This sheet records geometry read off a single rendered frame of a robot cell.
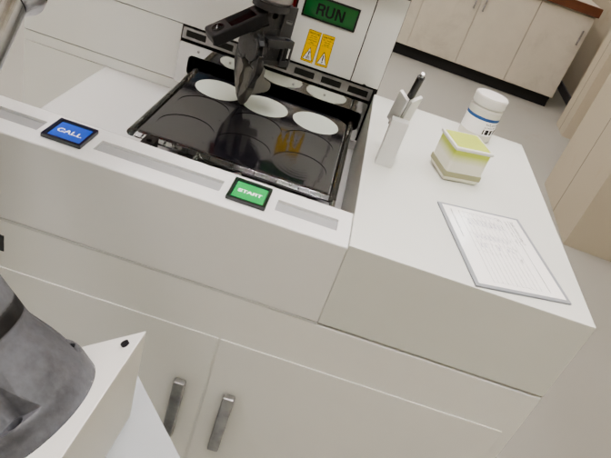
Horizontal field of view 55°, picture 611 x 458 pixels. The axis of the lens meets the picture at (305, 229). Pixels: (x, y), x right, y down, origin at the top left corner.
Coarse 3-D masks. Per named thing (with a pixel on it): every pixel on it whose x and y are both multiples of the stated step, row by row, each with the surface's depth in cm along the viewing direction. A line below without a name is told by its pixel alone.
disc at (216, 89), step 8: (200, 80) 125; (208, 80) 126; (216, 80) 128; (200, 88) 122; (208, 88) 123; (216, 88) 124; (224, 88) 125; (232, 88) 126; (216, 96) 121; (224, 96) 122; (232, 96) 123
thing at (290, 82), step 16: (192, 48) 130; (208, 48) 130; (176, 64) 132; (224, 64) 131; (176, 80) 134; (272, 80) 131; (288, 80) 130; (304, 80) 131; (320, 96) 131; (336, 96) 130; (352, 96) 131
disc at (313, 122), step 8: (304, 112) 127; (296, 120) 123; (304, 120) 124; (312, 120) 125; (320, 120) 126; (328, 120) 127; (312, 128) 121; (320, 128) 123; (328, 128) 124; (336, 128) 125
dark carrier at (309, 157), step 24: (192, 96) 117; (168, 120) 106; (192, 120) 109; (216, 120) 112; (240, 120) 115; (264, 120) 118; (288, 120) 121; (336, 120) 129; (192, 144) 101; (216, 144) 104; (240, 144) 106; (264, 144) 109; (288, 144) 112; (312, 144) 115; (336, 144) 118; (264, 168) 101; (288, 168) 104; (312, 168) 107
